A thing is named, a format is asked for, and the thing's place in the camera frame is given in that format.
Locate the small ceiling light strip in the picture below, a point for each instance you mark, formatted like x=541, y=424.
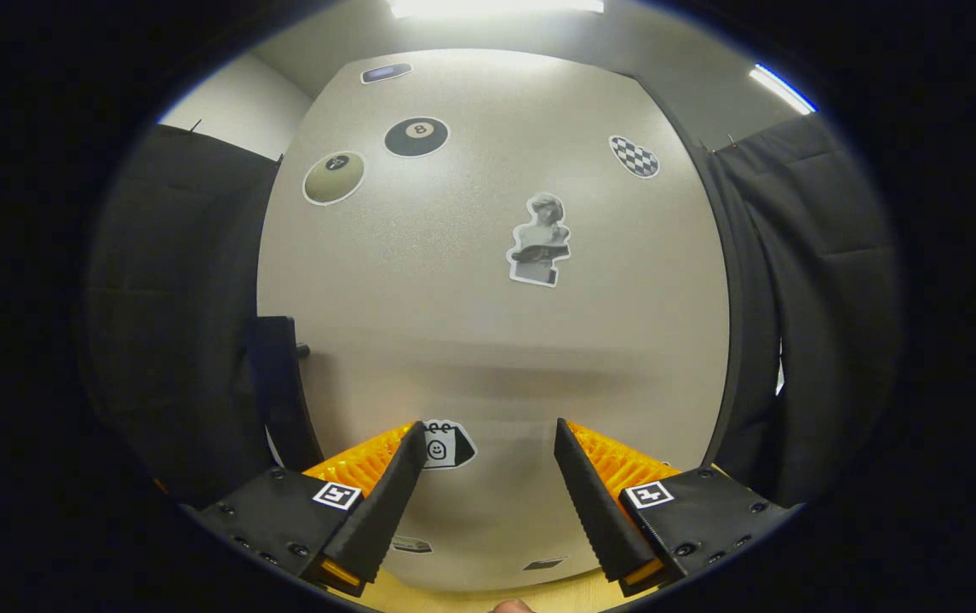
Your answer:
x=782, y=88

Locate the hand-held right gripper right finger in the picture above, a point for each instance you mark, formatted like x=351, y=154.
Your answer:
x=594, y=502

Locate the large ceiling light panel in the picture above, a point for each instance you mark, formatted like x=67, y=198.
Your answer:
x=496, y=7

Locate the grey cabinet door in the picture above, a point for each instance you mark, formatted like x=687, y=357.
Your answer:
x=471, y=340

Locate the black backdrop cloth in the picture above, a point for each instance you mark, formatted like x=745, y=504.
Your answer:
x=181, y=298

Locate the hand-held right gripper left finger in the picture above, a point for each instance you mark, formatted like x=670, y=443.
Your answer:
x=386, y=502

